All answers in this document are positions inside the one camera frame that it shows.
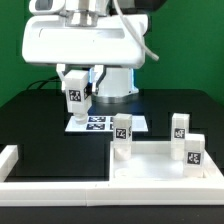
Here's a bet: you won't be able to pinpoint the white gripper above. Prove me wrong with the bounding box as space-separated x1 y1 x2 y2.
22 0 149 94

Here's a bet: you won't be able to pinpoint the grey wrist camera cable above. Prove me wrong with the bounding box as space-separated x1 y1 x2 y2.
111 0 160 62

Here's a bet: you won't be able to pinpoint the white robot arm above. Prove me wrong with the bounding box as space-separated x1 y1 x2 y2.
22 0 167 102

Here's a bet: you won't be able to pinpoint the white marker plate with tags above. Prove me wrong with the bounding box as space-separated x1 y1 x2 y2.
65 116 148 132

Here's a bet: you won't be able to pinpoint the white square tabletop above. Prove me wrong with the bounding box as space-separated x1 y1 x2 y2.
109 141 224 181

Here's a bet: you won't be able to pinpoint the white U-shaped fence wall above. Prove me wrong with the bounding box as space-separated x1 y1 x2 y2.
0 145 224 206

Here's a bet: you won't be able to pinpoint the black cables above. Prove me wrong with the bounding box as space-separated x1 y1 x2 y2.
26 75 63 91

